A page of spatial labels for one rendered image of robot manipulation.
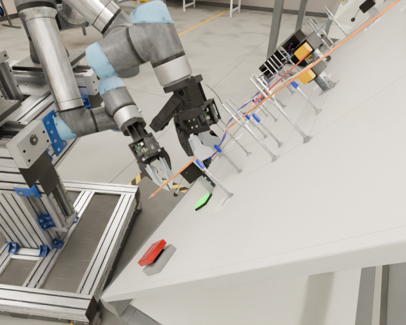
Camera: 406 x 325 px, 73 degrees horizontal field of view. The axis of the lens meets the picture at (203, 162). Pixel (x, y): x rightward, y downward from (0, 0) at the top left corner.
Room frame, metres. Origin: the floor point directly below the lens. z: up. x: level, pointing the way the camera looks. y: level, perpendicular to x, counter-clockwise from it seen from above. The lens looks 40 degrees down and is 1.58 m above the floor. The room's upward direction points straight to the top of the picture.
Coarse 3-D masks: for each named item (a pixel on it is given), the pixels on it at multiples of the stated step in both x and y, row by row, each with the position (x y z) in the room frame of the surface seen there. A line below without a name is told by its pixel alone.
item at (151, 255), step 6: (162, 240) 0.31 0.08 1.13; (150, 246) 0.32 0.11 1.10; (156, 246) 0.29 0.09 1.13; (162, 246) 0.30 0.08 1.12; (150, 252) 0.29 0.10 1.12; (156, 252) 0.28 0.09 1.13; (144, 258) 0.28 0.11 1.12; (150, 258) 0.27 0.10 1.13; (156, 258) 0.28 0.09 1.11; (144, 264) 0.27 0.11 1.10
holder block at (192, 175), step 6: (192, 162) 0.51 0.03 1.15; (186, 168) 0.51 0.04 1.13; (192, 168) 0.51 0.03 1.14; (198, 168) 0.50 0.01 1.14; (180, 174) 0.52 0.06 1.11; (186, 174) 0.51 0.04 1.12; (192, 174) 0.50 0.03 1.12; (198, 174) 0.50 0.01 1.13; (186, 180) 0.51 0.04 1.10; (192, 180) 0.50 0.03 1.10
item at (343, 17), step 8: (344, 0) 3.52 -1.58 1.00; (352, 0) 3.36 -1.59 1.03; (384, 0) 4.06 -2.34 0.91; (336, 8) 3.76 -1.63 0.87; (344, 8) 3.25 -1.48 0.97; (352, 8) 4.13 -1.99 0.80; (336, 16) 3.24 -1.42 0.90; (344, 16) 3.69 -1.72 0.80; (352, 16) 3.69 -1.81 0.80; (360, 16) 3.69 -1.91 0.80; (328, 24) 3.27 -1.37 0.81; (344, 24) 3.33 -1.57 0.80; (352, 24) 3.33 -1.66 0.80; (328, 32) 3.26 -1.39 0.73; (336, 32) 3.26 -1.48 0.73
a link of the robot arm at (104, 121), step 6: (96, 108) 0.76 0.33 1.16; (102, 108) 0.76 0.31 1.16; (96, 114) 0.73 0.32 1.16; (102, 114) 0.74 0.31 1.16; (108, 114) 0.73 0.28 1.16; (96, 120) 0.72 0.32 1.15; (102, 120) 0.73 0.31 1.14; (108, 120) 0.73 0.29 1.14; (114, 120) 0.73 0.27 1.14; (102, 126) 0.72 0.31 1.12; (108, 126) 0.73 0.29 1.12; (114, 126) 0.74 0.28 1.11
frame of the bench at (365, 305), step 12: (360, 276) 0.41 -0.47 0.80; (372, 276) 0.41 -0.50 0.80; (360, 288) 0.37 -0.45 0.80; (372, 288) 0.37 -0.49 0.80; (360, 300) 0.34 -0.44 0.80; (372, 300) 0.34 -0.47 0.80; (132, 312) 0.31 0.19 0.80; (360, 312) 0.31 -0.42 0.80; (132, 324) 0.28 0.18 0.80; (144, 324) 0.28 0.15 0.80; (156, 324) 0.28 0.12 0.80; (360, 324) 0.28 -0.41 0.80
